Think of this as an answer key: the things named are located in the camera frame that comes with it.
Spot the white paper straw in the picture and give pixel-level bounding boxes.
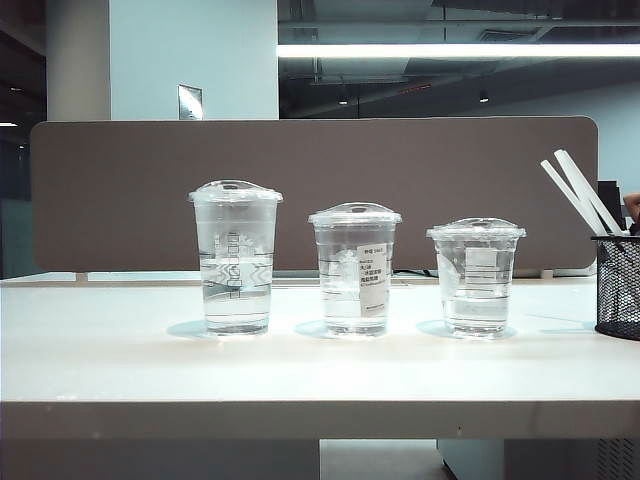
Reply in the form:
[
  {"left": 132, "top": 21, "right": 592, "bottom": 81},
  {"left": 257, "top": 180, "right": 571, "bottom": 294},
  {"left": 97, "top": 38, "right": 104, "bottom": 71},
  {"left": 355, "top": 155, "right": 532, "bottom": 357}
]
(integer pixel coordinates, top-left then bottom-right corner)
[
  {"left": 540, "top": 159, "right": 609, "bottom": 235},
  {"left": 558, "top": 148, "right": 629, "bottom": 235},
  {"left": 553, "top": 149, "right": 617, "bottom": 235}
]

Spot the medium clear cup with label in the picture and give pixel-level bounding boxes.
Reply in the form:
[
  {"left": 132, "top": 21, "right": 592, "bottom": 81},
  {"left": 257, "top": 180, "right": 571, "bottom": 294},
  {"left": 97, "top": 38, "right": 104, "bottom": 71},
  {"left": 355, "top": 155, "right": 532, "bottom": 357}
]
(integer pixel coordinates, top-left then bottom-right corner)
[{"left": 312, "top": 222, "right": 399, "bottom": 339}]

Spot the large clear plastic cup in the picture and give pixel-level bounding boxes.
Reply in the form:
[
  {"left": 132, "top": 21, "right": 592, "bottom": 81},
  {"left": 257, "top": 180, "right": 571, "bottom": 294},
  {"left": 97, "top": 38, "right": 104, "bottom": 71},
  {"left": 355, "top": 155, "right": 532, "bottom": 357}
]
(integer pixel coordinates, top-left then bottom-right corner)
[{"left": 192, "top": 199, "right": 278, "bottom": 337}]

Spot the small clear plastic cup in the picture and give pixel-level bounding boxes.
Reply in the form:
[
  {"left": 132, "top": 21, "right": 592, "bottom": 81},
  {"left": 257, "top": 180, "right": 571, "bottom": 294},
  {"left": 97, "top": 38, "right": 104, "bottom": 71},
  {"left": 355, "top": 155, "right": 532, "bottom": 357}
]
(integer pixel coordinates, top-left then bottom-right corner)
[{"left": 432, "top": 235, "right": 519, "bottom": 341}]

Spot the medium clear dome lid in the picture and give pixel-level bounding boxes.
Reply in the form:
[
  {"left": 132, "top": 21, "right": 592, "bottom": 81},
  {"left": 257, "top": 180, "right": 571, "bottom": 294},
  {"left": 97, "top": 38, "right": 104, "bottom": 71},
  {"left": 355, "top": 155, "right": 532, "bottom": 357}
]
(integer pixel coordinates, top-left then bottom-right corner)
[{"left": 307, "top": 202, "right": 404, "bottom": 226}]

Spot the large clear dome lid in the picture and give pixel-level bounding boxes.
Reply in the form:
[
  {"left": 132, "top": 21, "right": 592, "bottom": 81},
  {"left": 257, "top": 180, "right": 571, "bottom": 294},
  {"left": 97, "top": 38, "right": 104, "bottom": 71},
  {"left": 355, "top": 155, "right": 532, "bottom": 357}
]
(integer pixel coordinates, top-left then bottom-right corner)
[{"left": 187, "top": 179, "right": 284, "bottom": 205}]

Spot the small clear dome lid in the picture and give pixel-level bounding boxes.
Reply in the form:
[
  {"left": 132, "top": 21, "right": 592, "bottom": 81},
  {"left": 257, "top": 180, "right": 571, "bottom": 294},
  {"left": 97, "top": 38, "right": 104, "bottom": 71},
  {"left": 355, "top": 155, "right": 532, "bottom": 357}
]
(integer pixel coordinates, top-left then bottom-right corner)
[{"left": 425, "top": 217, "right": 528, "bottom": 240}]

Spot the framed sign on pillar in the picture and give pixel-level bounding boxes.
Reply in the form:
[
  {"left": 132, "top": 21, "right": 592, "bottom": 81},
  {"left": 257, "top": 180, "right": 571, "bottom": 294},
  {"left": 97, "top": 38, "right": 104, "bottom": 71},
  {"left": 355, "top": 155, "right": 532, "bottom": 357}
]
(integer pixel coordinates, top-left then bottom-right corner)
[{"left": 177, "top": 83, "right": 204, "bottom": 121}]

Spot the brown desk partition panel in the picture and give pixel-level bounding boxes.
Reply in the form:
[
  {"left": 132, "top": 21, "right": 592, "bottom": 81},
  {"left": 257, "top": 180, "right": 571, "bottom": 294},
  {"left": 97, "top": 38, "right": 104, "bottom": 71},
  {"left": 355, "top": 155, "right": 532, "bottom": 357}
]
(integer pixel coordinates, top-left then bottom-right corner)
[{"left": 29, "top": 115, "right": 600, "bottom": 274}]

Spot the long ceiling light strip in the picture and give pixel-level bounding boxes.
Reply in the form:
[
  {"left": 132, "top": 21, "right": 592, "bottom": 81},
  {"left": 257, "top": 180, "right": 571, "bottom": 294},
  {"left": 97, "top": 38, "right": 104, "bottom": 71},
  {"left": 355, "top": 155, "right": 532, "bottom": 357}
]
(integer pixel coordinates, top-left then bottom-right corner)
[{"left": 276, "top": 43, "right": 640, "bottom": 59}]

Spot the black background monitor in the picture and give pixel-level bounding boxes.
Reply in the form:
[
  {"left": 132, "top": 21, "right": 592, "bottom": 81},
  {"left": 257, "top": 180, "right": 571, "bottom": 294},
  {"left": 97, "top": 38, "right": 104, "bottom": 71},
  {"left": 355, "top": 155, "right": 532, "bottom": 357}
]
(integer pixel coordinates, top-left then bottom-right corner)
[{"left": 598, "top": 180, "right": 626, "bottom": 232}]

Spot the black mesh pen holder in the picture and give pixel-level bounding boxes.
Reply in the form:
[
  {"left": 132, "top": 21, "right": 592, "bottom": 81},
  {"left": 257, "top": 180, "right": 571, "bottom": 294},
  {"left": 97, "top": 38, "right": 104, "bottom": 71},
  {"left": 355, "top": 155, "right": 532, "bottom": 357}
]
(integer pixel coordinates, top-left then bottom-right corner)
[{"left": 591, "top": 232, "right": 640, "bottom": 342}]

